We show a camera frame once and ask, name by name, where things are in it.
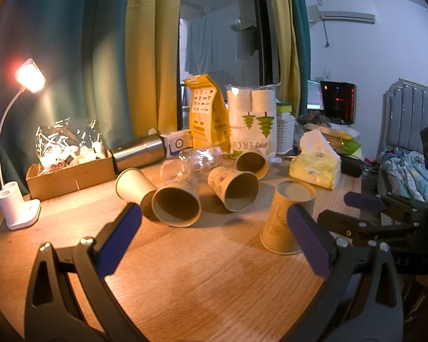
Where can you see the black pouch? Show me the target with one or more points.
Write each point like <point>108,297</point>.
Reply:
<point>351,166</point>

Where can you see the clear bag of small toys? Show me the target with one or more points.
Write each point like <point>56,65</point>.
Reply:
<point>67,142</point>

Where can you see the white desk lamp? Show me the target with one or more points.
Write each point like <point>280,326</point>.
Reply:
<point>16,210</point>

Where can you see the small white blue box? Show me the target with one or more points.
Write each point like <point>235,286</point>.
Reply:
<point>176,143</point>

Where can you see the green yellow sponge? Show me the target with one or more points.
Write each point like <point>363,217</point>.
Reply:
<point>284,107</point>

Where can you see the cardboard box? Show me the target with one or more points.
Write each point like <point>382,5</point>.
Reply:
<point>67,178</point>

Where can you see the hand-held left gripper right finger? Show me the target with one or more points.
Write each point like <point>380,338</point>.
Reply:
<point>308,242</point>

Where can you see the white air conditioner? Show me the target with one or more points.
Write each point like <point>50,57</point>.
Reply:
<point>347,15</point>

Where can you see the grey padded headboard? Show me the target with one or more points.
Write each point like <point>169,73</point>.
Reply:
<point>410,114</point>

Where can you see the stainless steel thermos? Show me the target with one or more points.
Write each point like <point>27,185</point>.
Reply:
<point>139,153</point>

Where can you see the yellow tissue pack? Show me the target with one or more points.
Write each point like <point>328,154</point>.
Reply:
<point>315,167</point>

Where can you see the green plastic bag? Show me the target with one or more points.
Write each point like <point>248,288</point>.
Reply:
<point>342,137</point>

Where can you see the printed blanket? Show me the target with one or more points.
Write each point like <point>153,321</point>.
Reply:
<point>403,171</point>

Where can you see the brown paper cup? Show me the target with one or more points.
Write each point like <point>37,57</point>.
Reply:
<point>251,164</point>
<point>176,206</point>
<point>232,188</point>
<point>132,185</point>
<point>278,221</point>

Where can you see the hanging grey cloth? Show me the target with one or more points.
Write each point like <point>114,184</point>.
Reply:
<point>207,42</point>

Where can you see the black computer case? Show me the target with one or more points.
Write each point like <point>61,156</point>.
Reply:
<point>339,101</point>

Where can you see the plastic pack of paper cups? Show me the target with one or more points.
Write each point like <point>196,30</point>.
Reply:
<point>251,121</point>

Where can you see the clear plastic bottle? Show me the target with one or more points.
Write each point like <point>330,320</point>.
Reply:
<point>196,162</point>

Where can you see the yellow paper bag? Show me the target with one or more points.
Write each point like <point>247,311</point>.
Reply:
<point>207,114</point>

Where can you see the computer monitor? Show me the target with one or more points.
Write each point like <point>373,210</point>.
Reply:
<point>314,96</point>

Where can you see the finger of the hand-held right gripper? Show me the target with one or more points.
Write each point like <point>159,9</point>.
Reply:
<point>346,226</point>
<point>363,201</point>

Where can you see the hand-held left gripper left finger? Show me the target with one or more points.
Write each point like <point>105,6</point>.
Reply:
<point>121,235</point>

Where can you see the stack of white plastic trays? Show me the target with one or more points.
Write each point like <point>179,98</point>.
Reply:
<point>284,131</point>

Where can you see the teal curtain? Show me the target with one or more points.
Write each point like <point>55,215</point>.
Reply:
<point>57,42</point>
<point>301,42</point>

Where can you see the yellow curtain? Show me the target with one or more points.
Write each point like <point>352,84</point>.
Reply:
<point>285,42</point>
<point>153,50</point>

